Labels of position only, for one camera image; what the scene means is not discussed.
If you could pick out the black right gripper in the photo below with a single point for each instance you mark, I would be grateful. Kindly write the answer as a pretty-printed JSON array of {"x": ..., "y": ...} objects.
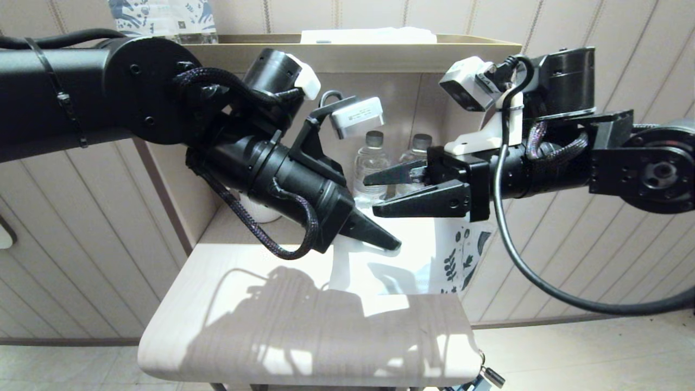
[{"x": 480, "y": 190}]

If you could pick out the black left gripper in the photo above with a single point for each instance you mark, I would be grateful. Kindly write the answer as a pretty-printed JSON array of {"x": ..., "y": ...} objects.
[{"x": 336, "y": 222}]

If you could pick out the white floral zip pouch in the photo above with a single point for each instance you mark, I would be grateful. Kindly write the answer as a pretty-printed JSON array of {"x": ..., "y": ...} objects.
[{"x": 412, "y": 250}]

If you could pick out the clear water bottle grey cap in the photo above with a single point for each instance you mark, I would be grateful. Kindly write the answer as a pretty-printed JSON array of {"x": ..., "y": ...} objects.
[
  {"x": 418, "y": 152},
  {"x": 372, "y": 160}
]

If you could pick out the white ribbed mug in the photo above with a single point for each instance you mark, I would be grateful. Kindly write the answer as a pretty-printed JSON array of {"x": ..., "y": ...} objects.
[{"x": 260, "y": 214}]

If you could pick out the beige wooden shelf unit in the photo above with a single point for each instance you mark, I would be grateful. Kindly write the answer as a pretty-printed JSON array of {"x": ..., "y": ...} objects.
[{"x": 380, "y": 54}]

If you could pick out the white blue packet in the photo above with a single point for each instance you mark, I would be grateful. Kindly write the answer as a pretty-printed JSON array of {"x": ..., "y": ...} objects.
[{"x": 369, "y": 37}]

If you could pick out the water bottle blue patterned label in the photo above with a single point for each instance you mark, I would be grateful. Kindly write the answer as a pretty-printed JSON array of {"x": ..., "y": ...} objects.
[{"x": 198, "y": 19}]

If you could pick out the floral pouches on top shelf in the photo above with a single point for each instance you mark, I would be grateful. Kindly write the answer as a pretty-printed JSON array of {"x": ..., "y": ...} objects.
[{"x": 130, "y": 13}]

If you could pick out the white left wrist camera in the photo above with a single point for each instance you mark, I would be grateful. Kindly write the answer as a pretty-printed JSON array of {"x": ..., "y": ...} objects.
[{"x": 358, "y": 117}]

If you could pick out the white wall fixture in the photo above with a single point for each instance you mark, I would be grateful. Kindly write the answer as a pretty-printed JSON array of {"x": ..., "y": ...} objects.
[{"x": 6, "y": 236}]

